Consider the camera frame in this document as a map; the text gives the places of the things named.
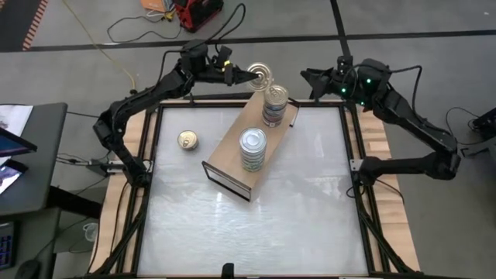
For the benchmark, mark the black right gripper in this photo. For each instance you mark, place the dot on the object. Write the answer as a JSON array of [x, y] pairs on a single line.
[[346, 83]]

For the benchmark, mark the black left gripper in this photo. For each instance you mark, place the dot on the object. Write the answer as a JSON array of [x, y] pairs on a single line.
[[217, 73]]

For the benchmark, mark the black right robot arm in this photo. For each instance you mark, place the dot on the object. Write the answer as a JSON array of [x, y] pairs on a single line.
[[410, 116]]

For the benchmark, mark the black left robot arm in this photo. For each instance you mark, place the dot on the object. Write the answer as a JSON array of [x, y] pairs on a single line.
[[147, 95]]

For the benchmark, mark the yellow tape tag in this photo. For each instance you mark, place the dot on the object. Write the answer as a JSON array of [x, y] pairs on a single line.
[[227, 63]]

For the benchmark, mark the red and black case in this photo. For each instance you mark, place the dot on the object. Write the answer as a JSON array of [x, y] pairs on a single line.
[[197, 13]]

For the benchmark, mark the wooden box platform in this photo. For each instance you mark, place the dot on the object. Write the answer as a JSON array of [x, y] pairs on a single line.
[[228, 159]]

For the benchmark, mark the orange flat object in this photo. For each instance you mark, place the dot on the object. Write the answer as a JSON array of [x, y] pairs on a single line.
[[153, 4]]

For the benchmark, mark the black equipment base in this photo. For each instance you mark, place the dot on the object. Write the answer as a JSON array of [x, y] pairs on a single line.
[[484, 124]]

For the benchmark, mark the clear plastic cup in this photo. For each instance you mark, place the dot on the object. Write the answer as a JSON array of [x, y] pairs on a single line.
[[91, 231]]

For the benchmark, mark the grey desk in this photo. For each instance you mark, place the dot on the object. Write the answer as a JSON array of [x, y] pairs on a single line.
[[42, 174]]

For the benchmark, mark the white printed paper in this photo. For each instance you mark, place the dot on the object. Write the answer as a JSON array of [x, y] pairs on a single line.
[[15, 116]]

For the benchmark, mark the black mat orange striped edge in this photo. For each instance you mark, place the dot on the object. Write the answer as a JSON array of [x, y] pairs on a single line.
[[15, 23]]

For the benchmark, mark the tablet with blue screen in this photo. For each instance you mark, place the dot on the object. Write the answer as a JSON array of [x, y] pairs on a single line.
[[11, 143]]

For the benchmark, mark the smartphone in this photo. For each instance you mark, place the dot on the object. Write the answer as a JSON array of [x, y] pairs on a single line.
[[9, 176]]

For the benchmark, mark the dark keyboard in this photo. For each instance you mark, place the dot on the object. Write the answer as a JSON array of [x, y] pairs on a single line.
[[7, 244]]

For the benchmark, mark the black computer mouse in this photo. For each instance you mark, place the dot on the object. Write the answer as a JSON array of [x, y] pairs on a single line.
[[27, 270]]

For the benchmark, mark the black table-level camera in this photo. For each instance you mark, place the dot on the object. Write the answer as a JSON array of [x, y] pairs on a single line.
[[227, 271]]

